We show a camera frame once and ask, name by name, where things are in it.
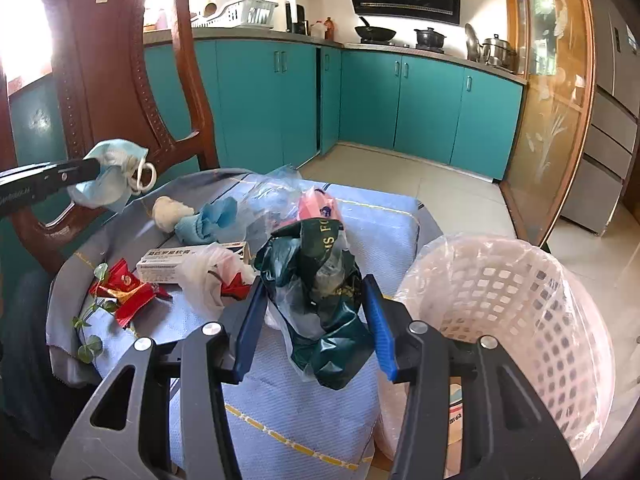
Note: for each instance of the steel kettle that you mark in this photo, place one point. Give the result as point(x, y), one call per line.
point(471, 42)

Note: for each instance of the white plastic basket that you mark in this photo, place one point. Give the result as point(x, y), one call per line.
point(500, 285)

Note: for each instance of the white medicine box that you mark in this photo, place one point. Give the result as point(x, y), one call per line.
point(160, 265)

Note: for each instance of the silver refrigerator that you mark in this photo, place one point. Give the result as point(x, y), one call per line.
point(605, 125)

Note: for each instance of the brown wooden chair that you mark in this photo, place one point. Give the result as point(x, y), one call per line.
point(100, 60)

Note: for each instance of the teal kitchen cabinets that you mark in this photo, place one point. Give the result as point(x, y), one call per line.
point(430, 110)

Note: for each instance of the white electric kettle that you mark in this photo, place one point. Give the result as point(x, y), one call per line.
point(282, 12)

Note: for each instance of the white dish rack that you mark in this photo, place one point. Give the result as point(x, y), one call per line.
point(245, 12)

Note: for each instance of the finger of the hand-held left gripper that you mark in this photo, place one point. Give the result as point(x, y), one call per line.
point(50, 177)

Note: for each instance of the pink plastic bag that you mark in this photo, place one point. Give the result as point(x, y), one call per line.
point(317, 207)

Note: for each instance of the wooden framed glass door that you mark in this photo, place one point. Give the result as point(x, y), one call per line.
point(550, 110)

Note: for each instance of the black countertop appliance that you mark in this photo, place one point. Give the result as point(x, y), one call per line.
point(300, 22)

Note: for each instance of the translucent plastic jug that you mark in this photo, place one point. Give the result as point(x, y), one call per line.
point(316, 30)

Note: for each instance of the blue table cloth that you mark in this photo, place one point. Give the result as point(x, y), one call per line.
point(300, 420)

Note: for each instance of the blue crumpled glove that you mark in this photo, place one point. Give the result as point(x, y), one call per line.
point(210, 217)

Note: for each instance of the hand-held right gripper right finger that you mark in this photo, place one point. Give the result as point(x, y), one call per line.
point(380, 330)

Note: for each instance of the dark green plastic bag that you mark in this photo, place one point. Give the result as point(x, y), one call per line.
point(330, 355)

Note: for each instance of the cream tissue wad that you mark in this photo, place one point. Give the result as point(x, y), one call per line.
point(167, 212)

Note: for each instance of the blue face mask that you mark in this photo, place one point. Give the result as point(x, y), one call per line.
point(100, 195)

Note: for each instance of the black cooking pot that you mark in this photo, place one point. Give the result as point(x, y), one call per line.
point(430, 39)

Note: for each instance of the steel cooking pot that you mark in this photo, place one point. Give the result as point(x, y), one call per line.
point(497, 52)

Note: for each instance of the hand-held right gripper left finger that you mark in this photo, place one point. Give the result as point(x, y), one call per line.
point(250, 330)

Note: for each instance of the black wok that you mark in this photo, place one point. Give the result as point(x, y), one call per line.
point(376, 33)

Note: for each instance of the green plant sprig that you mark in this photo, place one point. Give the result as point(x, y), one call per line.
point(90, 347)

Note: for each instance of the large red wrapper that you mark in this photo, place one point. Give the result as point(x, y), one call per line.
point(125, 285)

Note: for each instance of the white plastic bag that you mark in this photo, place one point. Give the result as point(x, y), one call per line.
point(205, 285)

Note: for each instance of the small red wrapper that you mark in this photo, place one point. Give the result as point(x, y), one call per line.
point(235, 289)

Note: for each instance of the brown bottle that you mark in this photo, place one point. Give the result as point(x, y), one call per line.
point(329, 29)

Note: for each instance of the clear plastic bag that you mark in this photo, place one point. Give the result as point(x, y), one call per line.
point(270, 195)

